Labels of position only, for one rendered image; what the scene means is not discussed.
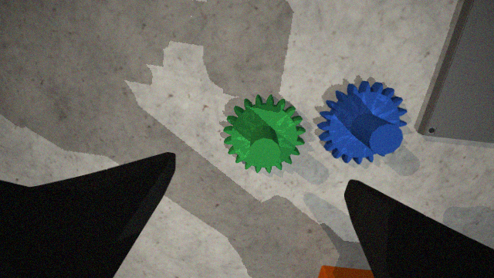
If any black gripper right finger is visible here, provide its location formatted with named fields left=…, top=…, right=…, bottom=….
left=344, top=179, right=494, bottom=278

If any blue gear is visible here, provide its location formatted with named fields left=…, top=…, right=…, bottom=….
left=317, top=81, right=407, bottom=164

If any grey flat board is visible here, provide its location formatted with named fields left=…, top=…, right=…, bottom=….
left=417, top=0, right=494, bottom=144

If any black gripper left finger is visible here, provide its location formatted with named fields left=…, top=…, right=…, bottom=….
left=0, top=152, right=175, bottom=278

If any green gear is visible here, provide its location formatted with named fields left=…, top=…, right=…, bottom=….
left=223, top=94, right=306, bottom=173

